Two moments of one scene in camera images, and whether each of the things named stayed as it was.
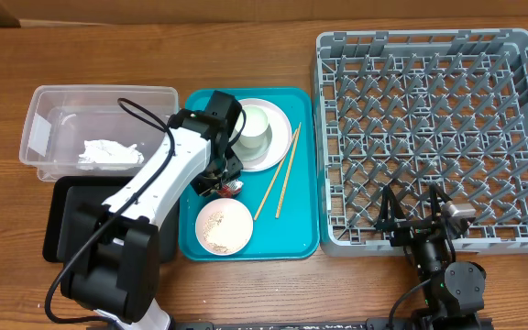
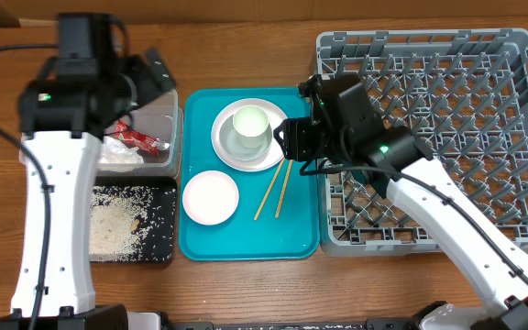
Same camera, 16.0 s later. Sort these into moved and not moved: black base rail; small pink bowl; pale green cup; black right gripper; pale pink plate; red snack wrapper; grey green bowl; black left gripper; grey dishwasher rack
Moved: red snack wrapper; black left gripper; small pink bowl; black right gripper
Not moved: pale pink plate; grey dishwasher rack; black base rail; grey green bowl; pale green cup
